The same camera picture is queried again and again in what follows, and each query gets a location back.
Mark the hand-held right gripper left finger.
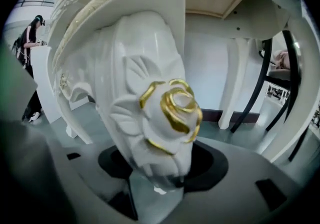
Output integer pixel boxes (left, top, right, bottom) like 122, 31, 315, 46
49, 140, 139, 224

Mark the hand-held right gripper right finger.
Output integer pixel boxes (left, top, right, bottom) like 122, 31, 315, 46
162, 142, 301, 224

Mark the white dressing table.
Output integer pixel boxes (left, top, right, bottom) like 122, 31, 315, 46
51, 0, 320, 165

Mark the cream upholstered stool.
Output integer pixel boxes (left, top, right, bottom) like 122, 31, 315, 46
51, 0, 204, 195

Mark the grey chair with black legs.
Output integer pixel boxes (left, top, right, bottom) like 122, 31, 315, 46
229, 30, 310, 162

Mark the person's white printed shirt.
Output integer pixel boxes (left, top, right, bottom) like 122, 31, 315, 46
0, 40, 38, 121

